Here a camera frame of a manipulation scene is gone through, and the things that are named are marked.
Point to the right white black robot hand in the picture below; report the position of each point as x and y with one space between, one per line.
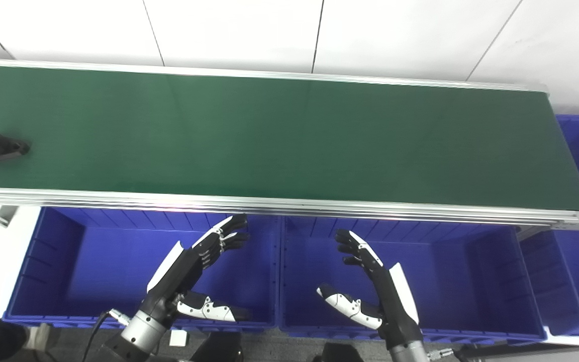
392 306

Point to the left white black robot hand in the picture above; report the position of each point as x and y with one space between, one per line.
181 269

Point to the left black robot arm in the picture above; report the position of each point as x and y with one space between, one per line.
136 334

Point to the green conveyor belt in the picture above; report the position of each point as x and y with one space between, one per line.
279 141

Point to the small white box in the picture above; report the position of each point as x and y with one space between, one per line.
179 338

